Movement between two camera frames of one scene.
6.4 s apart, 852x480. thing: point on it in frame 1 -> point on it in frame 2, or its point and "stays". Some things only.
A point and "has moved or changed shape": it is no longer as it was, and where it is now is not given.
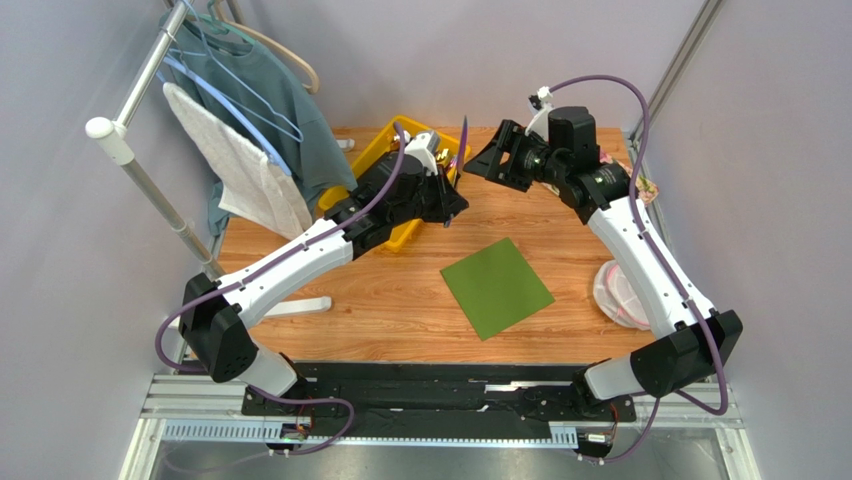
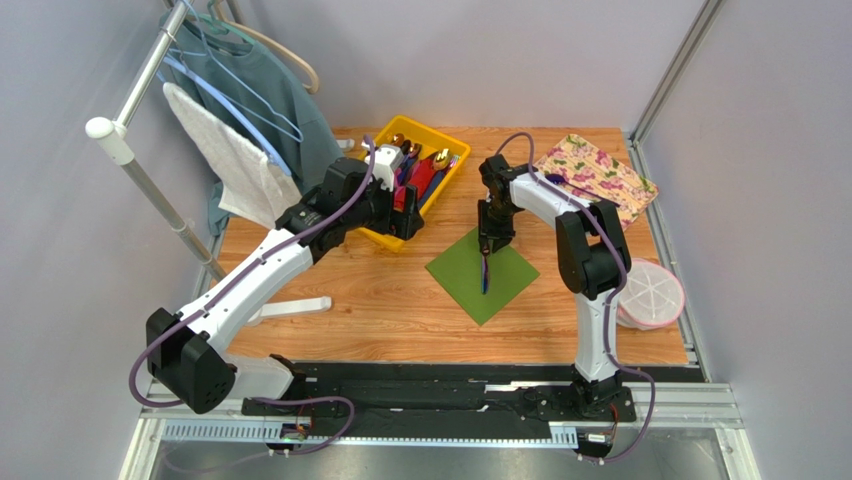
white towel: [255, 187] stays
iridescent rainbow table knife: [461, 162] -> [485, 281]
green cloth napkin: [496, 287] has moved or changed shape
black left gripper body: [431, 204] -> [379, 213]
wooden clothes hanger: [312, 89] stays
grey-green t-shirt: [246, 86] stays
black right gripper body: [505, 151] -> [492, 233]
